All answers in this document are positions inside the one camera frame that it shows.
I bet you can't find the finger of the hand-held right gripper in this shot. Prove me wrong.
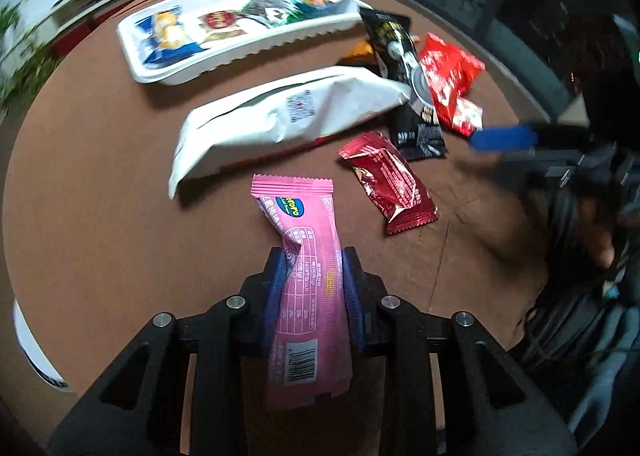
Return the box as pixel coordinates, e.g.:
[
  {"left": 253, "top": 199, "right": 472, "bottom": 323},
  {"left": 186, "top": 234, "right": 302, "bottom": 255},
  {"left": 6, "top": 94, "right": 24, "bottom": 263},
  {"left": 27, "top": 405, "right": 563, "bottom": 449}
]
[{"left": 469, "top": 124, "right": 539, "bottom": 153}]

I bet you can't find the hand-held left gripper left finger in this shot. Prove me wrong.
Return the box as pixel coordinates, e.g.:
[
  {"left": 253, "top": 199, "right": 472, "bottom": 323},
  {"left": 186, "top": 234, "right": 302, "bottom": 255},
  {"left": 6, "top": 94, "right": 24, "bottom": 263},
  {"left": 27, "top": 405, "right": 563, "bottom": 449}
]
[{"left": 47, "top": 246, "right": 289, "bottom": 456}]

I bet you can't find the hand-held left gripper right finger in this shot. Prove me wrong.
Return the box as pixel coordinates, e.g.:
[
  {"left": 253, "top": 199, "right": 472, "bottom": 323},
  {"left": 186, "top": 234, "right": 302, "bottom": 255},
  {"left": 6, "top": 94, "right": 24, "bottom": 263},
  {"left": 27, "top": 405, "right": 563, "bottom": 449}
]
[{"left": 341, "top": 246, "right": 578, "bottom": 456}]

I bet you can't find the small red white snack packet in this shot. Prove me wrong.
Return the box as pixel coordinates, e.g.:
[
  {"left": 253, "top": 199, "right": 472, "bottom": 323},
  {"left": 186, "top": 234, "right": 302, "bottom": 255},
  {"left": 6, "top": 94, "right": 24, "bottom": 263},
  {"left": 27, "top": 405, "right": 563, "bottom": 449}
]
[{"left": 450, "top": 96, "right": 485, "bottom": 137}]

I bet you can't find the pink snack packet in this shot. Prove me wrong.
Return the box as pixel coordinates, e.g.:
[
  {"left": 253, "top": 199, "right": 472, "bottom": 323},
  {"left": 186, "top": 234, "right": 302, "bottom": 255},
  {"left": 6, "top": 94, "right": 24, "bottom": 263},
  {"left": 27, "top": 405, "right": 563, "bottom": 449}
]
[{"left": 250, "top": 173, "right": 353, "bottom": 412}]

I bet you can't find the black snack packet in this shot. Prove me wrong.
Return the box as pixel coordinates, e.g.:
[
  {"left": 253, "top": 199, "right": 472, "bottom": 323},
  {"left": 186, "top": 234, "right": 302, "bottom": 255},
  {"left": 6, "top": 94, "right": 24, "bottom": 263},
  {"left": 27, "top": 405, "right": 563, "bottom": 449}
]
[{"left": 359, "top": 7, "right": 447, "bottom": 162}]

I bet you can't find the large red snack packet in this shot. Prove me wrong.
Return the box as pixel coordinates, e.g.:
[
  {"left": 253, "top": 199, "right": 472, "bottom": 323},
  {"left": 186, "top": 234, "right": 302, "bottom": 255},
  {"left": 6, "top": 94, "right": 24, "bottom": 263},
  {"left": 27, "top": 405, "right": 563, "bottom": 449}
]
[{"left": 417, "top": 32, "right": 486, "bottom": 124}]

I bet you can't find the dark red snack packet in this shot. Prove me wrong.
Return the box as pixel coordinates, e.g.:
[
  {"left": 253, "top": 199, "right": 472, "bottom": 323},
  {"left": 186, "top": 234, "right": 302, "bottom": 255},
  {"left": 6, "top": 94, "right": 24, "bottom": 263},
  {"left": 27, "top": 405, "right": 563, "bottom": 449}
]
[{"left": 337, "top": 131, "right": 440, "bottom": 237}]

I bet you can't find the orange snack packet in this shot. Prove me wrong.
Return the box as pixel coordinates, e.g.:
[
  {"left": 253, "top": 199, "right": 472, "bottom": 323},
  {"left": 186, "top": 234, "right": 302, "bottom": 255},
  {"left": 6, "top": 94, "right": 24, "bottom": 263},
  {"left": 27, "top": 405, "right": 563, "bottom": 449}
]
[{"left": 337, "top": 38, "right": 383, "bottom": 74}]

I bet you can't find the large white snack packet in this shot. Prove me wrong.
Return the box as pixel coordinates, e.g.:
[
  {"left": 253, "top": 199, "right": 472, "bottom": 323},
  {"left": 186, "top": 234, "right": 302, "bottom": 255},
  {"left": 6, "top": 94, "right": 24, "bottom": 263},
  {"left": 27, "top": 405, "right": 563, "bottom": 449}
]
[{"left": 167, "top": 65, "right": 412, "bottom": 200}]

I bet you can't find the white plastic tray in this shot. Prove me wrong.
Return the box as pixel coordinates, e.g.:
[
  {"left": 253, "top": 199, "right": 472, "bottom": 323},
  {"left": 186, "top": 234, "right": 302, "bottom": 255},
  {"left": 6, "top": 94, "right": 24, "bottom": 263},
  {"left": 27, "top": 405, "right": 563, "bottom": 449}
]
[{"left": 116, "top": 0, "right": 373, "bottom": 86}]

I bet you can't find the gold snack packet red label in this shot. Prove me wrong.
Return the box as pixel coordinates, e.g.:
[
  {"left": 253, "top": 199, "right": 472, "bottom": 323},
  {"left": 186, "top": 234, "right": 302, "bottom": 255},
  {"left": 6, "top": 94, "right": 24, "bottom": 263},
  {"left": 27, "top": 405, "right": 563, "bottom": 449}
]
[{"left": 197, "top": 8, "right": 251, "bottom": 43}]

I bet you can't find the blue bread snack packet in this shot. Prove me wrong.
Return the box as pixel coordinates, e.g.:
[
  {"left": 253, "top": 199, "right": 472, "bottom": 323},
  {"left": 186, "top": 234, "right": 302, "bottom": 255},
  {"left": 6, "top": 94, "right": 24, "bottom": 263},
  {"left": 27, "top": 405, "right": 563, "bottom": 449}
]
[{"left": 135, "top": 10, "right": 208, "bottom": 68}]

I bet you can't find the person's right hand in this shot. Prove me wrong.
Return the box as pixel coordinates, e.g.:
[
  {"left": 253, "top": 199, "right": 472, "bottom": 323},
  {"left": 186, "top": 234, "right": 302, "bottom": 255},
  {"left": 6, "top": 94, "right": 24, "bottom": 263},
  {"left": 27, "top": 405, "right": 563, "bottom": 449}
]
[{"left": 576, "top": 197, "right": 617, "bottom": 270}]

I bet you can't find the person's dark clothing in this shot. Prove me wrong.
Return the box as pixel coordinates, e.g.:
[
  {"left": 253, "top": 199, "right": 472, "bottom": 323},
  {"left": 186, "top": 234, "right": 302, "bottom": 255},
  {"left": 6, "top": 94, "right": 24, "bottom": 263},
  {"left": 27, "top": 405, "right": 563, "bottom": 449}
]
[{"left": 510, "top": 181, "right": 640, "bottom": 377}]

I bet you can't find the white object dark print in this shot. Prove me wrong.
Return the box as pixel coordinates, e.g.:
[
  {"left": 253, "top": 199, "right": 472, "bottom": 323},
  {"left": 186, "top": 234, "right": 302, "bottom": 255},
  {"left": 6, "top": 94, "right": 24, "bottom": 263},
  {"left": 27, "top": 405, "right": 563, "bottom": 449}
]
[{"left": 12, "top": 298, "right": 76, "bottom": 394}]

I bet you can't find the red storage box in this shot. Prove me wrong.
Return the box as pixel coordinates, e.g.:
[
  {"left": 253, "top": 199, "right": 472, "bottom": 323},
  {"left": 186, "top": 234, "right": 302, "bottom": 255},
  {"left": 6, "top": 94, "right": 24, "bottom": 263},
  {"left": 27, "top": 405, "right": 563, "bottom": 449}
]
[{"left": 62, "top": 1, "right": 133, "bottom": 43}]

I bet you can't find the trailing pothos plant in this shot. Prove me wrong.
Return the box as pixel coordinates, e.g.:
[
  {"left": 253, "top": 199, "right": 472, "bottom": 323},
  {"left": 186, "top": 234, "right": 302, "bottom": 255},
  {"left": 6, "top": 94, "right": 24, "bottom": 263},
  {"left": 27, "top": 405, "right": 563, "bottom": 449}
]
[{"left": 0, "top": 1, "right": 58, "bottom": 114}]

